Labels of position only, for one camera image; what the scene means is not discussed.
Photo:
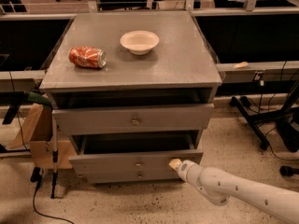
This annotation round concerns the yellow foam padded gripper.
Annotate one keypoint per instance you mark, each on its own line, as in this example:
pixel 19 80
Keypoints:
pixel 186 169

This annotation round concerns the grey drawer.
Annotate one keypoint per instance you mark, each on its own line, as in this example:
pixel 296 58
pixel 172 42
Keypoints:
pixel 134 153
pixel 119 177
pixel 133 119

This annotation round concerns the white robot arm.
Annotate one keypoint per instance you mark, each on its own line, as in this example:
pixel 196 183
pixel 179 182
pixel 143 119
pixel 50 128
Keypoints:
pixel 218 186

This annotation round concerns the grey top drawer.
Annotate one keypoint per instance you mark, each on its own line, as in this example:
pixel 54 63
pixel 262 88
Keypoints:
pixel 133 119

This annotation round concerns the grey bottom drawer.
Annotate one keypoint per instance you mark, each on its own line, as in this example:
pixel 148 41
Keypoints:
pixel 119 177

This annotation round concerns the grey wooden drawer cabinet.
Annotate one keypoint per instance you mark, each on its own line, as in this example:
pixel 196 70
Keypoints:
pixel 178 71

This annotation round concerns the black stand base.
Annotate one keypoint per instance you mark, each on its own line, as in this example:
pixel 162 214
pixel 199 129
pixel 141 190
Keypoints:
pixel 286 119

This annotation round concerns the small foam scrap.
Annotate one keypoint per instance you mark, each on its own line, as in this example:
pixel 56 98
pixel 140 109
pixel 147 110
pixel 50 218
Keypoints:
pixel 241 65

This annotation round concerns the white paper bowl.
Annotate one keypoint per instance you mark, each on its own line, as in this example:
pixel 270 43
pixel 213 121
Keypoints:
pixel 139 42

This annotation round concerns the silver black tripod leg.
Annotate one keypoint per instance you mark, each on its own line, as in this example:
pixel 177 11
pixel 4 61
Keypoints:
pixel 54 157

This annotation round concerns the cardboard box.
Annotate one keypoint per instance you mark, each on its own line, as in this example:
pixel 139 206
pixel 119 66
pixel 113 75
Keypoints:
pixel 36 132

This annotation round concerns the green black handled tool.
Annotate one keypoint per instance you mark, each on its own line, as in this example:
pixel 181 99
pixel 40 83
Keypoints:
pixel 14 100

